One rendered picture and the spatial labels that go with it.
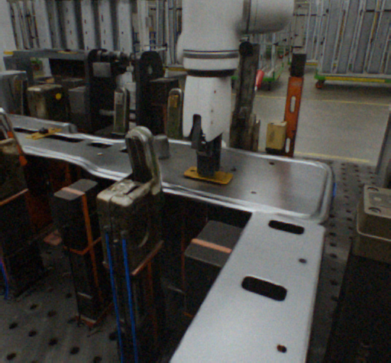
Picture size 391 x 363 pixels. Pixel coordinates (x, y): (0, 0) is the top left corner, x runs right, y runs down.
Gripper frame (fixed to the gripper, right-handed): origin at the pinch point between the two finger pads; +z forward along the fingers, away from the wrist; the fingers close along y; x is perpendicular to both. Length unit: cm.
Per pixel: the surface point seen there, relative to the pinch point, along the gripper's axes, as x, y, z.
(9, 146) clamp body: -38.0, 10.1, -0.3
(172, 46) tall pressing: -403, -710, 27
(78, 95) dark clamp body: -49, -21, -4
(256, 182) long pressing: 8.3, -1.8, 3.0
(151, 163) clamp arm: -3.9, 12.2, -3.7
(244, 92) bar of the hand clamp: -0.1, -19.7, -8.7
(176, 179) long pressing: -4.8, 3.5, 3.0
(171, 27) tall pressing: -405, -712, -17
